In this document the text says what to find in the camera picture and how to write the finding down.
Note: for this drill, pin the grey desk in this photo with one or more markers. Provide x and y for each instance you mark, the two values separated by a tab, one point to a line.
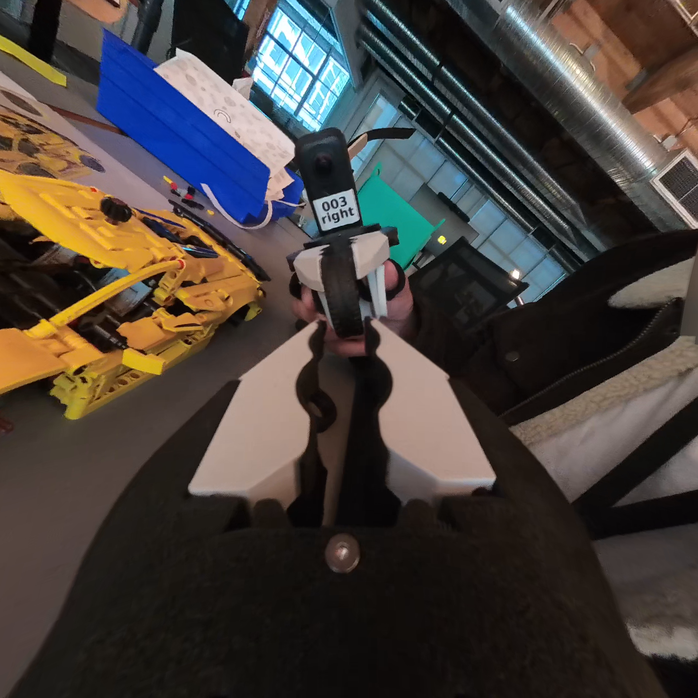
82	469

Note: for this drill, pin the black standing panel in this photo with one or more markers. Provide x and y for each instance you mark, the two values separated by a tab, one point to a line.
207	32

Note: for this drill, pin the dark tilted panel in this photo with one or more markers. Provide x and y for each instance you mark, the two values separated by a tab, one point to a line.
469	283

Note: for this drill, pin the person's right hand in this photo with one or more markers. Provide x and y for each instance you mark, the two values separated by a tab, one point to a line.
403	319

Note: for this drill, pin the teal green box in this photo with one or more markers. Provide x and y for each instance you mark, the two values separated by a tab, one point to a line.
392	212

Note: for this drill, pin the wheel picture instruction booklet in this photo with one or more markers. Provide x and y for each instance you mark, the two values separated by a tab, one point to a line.
32	136

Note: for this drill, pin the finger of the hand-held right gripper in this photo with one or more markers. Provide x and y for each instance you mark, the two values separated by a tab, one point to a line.
373	251
308	270

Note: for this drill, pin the black toy car tyre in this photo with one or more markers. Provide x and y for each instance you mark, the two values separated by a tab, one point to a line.
327	422
343	294

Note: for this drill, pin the cluster of small loose bricks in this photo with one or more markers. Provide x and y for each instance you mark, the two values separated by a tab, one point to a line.
185	193

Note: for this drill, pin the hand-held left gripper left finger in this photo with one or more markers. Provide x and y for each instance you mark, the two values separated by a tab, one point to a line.
245	436

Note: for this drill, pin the yellow toy brick car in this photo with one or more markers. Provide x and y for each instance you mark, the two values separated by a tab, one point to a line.
109	234

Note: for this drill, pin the blue plastic bin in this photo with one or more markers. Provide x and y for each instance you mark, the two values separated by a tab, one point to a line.
180	142

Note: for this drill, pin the silver ceiling duct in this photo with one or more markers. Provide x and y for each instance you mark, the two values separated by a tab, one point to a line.
572	92

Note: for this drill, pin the grey shirt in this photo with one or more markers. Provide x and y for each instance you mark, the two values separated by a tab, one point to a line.
600	452

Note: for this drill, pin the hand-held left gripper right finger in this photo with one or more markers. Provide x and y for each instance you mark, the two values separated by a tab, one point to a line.
436	436

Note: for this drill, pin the white air vent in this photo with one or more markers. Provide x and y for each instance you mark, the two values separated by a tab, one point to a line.
679	188

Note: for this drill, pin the bright window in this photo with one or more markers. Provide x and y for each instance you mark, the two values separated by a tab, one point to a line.
300	71

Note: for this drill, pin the small yellow object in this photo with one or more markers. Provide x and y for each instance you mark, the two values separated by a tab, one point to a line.
38	63

